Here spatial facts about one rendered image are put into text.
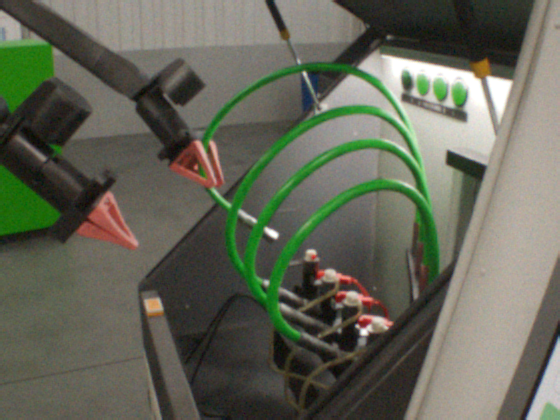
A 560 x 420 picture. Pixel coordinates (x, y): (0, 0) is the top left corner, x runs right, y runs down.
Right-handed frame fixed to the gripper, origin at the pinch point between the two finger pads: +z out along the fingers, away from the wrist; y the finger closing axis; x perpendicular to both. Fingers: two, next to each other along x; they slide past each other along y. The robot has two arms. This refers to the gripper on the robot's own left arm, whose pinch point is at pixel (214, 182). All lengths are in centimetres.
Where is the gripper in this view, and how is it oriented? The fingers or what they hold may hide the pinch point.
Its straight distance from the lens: 105.1
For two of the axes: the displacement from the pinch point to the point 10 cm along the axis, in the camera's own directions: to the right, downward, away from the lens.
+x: -6.8, 6.6, 3.2
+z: 6.4, 7.5, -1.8
